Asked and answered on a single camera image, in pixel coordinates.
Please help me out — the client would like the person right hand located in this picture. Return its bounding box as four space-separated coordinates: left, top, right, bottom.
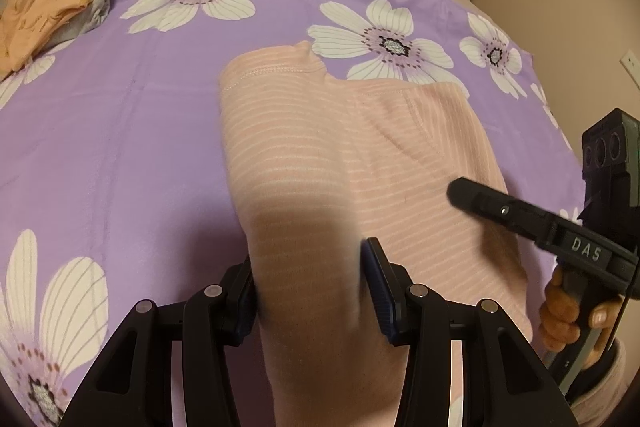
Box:
539 265 623 369

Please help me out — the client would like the pink fuzzy right sleeve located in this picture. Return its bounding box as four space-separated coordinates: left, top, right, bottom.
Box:
566 340 627 426

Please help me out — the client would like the purple floral bedsheet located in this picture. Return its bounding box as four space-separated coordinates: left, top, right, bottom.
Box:
1 0 584 426

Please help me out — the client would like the white wall socket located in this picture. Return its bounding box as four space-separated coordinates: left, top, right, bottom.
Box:
620 50 640 86

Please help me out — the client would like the pink striped long-sleeve top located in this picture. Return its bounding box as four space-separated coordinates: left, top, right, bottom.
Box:
219 42 532 426

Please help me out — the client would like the black cable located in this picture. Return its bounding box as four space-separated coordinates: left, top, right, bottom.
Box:
604 290 633 353

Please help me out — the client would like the orange patterned folded garment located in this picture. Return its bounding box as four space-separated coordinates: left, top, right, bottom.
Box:
1 0 92 77

